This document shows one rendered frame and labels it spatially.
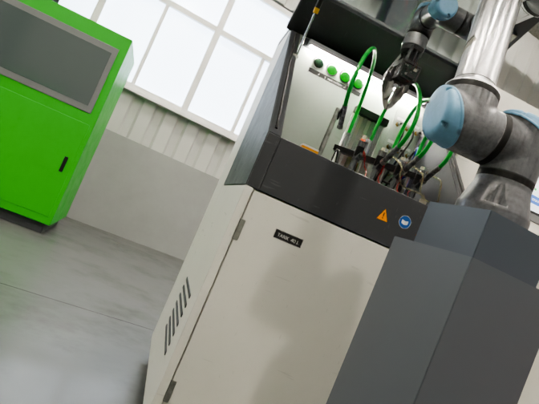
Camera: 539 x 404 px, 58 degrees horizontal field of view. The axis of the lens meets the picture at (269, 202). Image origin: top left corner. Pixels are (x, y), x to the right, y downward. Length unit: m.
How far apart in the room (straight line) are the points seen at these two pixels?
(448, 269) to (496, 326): 0.14
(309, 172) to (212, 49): 4.37
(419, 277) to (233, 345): 0.59
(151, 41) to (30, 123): 2.00
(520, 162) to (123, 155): 4.67
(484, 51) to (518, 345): 0.59
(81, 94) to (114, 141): 1.50
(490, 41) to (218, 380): 1.06
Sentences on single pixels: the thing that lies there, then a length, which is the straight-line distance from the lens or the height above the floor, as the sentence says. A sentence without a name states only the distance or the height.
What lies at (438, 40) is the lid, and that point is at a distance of 2.01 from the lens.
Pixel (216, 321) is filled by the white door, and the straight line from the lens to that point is 1.37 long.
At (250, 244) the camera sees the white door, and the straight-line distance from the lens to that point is 1.34.
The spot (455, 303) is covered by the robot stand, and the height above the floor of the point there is 0.71.
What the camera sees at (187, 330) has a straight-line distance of 1.37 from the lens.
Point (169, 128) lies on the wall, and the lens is 5.47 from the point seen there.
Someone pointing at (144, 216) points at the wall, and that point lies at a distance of 5.46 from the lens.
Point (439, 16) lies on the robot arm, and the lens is 1.63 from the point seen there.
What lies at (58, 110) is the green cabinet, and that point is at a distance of 3.99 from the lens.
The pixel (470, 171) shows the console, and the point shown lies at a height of 1.18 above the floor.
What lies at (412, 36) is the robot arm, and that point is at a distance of 1.71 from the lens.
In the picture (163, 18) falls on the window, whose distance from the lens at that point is 5.62.
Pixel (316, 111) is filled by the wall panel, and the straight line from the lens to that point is 1.96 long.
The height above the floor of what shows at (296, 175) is 0.87.
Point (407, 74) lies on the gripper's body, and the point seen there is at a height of 1.32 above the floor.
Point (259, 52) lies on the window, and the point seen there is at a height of 2.51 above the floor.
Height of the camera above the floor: 0.70
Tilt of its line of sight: 3 degrees up
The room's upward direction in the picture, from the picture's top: 23 degrees clockwise
